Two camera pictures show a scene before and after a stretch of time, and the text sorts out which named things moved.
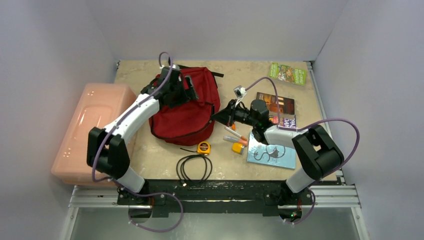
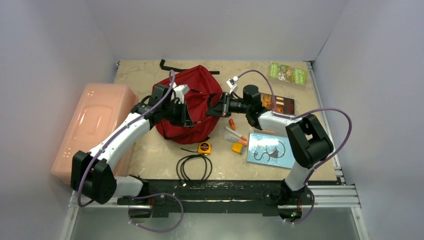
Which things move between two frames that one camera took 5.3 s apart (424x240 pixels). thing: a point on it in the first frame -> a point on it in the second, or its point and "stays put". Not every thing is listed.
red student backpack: (192, 123) stays put
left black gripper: (187, 94) -> (184, 119)
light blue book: (271, 155) stays put
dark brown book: (286, 105) stays put
